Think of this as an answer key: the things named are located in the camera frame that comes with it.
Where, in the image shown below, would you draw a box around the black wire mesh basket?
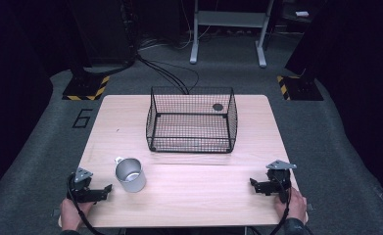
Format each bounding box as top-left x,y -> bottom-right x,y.
145,85 -> 239,154

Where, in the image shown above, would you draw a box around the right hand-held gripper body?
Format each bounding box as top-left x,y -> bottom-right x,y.
264,159 -> 298,204

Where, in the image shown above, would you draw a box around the metal cup with handle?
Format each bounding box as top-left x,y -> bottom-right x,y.
114,156 -> 147,194

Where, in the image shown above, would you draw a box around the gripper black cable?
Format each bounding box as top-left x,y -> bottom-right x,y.
268,175 -> 293,235
66,172 -> 107,235

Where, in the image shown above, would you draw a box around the person's right hand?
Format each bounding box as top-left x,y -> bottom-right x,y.
273,187 -> 309,225

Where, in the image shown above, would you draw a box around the black stand with striped base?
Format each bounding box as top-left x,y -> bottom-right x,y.
275,0 -> 383,102
62,0 -> 138,102

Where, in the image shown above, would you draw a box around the white metal desk frame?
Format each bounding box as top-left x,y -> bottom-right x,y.
189,0 -> 275,69

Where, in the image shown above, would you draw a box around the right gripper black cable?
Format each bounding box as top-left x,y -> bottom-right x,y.
268,175 -> 293,235

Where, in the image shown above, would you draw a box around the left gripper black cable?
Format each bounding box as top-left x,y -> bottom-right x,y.
66,172 -> 107,235

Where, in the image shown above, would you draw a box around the black floor cables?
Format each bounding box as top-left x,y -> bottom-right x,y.
135,52 -> 201,96

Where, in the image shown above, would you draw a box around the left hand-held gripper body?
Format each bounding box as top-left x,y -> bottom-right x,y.
66,166 -> 99,204

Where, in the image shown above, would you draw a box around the person's left hand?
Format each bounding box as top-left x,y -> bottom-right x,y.
59,198 -> 96,232

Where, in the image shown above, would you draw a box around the white floor cables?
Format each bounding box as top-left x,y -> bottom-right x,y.
138,0 -> 213,52

